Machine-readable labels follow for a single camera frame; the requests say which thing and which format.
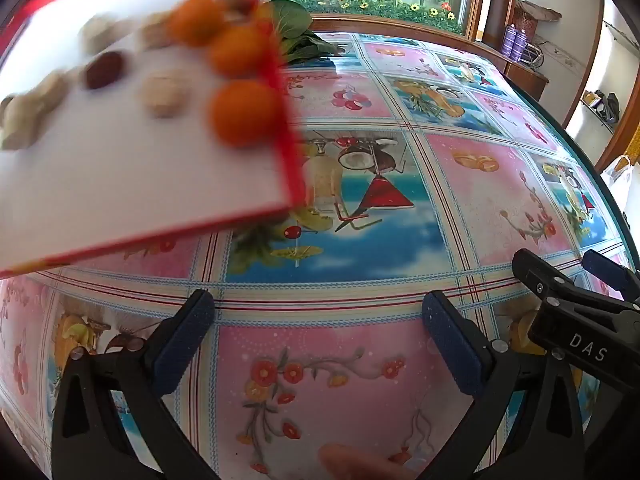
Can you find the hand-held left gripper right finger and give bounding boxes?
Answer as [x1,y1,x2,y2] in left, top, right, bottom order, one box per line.
[421,290,586,480]

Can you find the small orange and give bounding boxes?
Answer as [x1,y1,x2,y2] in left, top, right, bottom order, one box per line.
[209,80,286,148]
[207,25,273,80]
[167,0,226,47]

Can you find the dark red date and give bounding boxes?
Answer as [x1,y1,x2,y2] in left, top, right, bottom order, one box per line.
[222,0,258,18]
[84,51,126,90]

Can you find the person's left hand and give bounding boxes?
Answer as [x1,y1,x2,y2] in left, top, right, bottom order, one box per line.
[319,442,417,480]

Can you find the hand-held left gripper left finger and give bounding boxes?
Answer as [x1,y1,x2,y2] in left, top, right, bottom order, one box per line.
[51,289,221,480]

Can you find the red cardboard box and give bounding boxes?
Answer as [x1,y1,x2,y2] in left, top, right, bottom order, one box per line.
[0,0,307,281]

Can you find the wire basket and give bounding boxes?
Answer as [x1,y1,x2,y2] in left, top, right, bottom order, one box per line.
[522,40,546,71]

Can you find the printed fruit tablecloth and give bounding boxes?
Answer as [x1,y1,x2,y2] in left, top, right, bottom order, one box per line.
[0,30,636,480]

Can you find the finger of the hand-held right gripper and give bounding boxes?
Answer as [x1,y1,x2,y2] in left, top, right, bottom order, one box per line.
[582,249,640,306]
[512,249,640,333]

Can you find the round brown cake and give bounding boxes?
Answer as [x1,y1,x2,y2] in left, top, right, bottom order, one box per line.
[80,14,123,53]
[27,71,71,111]
[142,74,191,118]
[137,12,173,51]
[0,94,43,151]

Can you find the green bok choy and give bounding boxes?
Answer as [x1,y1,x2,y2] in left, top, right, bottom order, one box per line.
[260,0,346,66]

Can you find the white plastic bag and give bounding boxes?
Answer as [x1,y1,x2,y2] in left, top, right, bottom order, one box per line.
[600,155,640,211]

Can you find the wicker basket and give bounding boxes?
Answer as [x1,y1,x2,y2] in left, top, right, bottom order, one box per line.
[512,0,561,36]

